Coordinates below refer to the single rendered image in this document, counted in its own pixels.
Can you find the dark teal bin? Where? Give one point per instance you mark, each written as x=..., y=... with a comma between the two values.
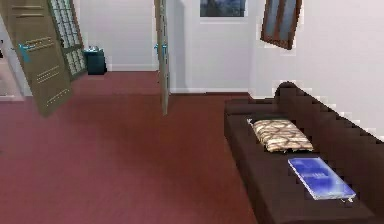
x=95, y=61

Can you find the dark brown sofa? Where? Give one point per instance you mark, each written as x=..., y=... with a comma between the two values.
x=286, y=186

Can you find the brown framed window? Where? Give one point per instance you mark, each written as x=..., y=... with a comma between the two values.
x=280, y=22

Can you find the beige patterned pillow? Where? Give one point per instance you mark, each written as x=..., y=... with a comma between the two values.
x=281, y=134

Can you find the olive panelled room door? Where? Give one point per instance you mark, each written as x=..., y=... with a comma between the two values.
x=38, y=56

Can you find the blue framed picture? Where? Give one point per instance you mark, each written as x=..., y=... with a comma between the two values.
x=222, y=8

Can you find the glass paned brown door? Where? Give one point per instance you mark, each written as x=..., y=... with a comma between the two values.
x=68, y=33

